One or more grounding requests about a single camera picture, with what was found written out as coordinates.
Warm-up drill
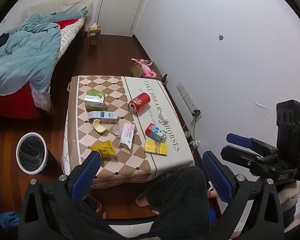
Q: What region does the black charger cable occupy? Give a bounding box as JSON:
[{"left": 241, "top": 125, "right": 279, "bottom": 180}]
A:
[{"left": 190, "top": 115, "right": 198, "bottom": 143}]

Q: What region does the pale fruit peel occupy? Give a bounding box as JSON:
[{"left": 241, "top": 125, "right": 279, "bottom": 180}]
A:
[{"left": 92, "top": 119, "right": 107, "bottom": 133}]

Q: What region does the blue cloth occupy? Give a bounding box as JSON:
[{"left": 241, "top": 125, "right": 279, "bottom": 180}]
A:
[{"left": 0, "top": 212, "right": 21, "bottom": 231}]

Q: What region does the green and white box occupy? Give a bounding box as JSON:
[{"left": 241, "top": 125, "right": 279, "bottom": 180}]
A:
[{"left": 84, "top": 90, "right": 106, "bottom": 112}]

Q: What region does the fluffy slipper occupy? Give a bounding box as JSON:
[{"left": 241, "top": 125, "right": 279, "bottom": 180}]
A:
[
  {"left": 86, "top": 195, "right": 103, "bottom": 213},
  {"left": 136, "top": 187, "right": 163, "bottom": 215}
]

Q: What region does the pink plush toy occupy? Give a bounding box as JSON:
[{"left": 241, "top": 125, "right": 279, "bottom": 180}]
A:
[{"left": 131, "top": 58, "right": 157, "bottom": 78}]

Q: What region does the pink checkered bed sheet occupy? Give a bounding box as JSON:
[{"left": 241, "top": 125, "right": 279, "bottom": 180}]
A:
[{"left": 31, "top": 19, "right": 85, "bottom": 112}]

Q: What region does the white door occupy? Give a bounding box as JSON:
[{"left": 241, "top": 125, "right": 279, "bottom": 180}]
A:
[{"left": 97, "top": 0, "right": 154, "bottom": 37}]

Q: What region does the yellow snack wrapper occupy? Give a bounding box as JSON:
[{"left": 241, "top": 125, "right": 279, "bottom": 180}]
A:
[{"left": 89, "top": 140, "right": 116, "bottom": 157}]

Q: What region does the red bed sheet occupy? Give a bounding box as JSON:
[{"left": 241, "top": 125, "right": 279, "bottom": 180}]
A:
[{"left": 0, "top": 19, "right": 78, "bottom": 119}]

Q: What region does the white and pink box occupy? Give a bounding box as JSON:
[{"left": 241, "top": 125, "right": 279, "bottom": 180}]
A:
[{"left": 119, "top": 122, "right": 136, "bottom": 149}]

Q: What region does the tissue box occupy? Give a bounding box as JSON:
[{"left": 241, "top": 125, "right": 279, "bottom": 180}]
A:
[{"left": 87, "top": 23, "right": 101, "bottom": 37}]

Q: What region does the light blue duvet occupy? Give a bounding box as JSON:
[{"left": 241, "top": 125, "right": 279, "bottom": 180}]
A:
[{"left": 0, "top": 10, "right": 88, "bottom": 97}]

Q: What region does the checkered tablecloth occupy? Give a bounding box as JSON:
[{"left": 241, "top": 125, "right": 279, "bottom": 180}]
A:
[{"left": 62, "top": 75, "right": 196, "bottom": 189}]

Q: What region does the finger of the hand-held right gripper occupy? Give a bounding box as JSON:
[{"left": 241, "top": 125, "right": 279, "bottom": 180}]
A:
[
  {"left": 220, "top": 145, "right": 264, "bottom": 178},
  {"left": 226, "top": 133, "right": 280, "bottom": 157}
]

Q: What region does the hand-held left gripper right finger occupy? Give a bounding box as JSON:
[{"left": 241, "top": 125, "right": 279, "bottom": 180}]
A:
[{"left": 201, "top": 151, "right": 284, "bottom": 240}]

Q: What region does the yellow flat packet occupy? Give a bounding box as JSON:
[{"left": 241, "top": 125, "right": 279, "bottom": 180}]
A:
[{"left": 144, "top": 140, "right": 168, "bottom": 156}]

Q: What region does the clear plastic cup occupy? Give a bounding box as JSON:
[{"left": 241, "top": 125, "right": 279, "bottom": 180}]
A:
[{"left": 112, "top": 125, "right": 124, "bottom": 138}]

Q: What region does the beige pillow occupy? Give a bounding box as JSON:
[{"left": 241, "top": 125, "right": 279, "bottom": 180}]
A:
[{"left": 26, "top": 0, "right": 94, "bottom": 16}]

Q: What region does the white round waste bin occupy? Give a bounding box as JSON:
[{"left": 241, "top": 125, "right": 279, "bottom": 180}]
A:
[{"left": 16, "top": 132, "right": 49, "bottom": 175}]

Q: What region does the red and blue carton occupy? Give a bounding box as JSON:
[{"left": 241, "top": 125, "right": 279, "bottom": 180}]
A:
[{"left": 145, "top": 123, "right": 167, "bottom": 143}]

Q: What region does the red drink can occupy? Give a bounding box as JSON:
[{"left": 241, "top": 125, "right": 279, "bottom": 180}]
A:
[{"left": 129, "top": 92, "right": 151, "bottom": 112}]

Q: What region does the open cardboard box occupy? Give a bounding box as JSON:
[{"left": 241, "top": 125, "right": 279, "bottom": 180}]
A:
[{"left": 131, "top": 61, "right": 163, "bottom": 82}]

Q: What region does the wooden bed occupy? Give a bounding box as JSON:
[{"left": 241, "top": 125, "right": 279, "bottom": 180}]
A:
[{"left": 0, "top": 0, "right": 94, "bottom": 119}]

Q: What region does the white and blue long box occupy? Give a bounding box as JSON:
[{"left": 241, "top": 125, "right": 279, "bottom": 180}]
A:
[{"left": 88, "top": 111, "right": 118, "bottom": 124}]

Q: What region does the white power strip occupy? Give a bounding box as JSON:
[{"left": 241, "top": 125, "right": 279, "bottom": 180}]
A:
[{"left": 177, "top": 82, "right": 202, "bottom": 119}]

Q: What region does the person's right forearm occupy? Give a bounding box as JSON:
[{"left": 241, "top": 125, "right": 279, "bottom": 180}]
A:
[{"left": 277, "top": 181, "right": 300, "bottom": 212}]

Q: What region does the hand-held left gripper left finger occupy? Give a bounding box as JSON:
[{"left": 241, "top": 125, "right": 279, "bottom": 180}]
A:
[{"left": 19, "top": 151, "right": 102, "bottom": 240}]

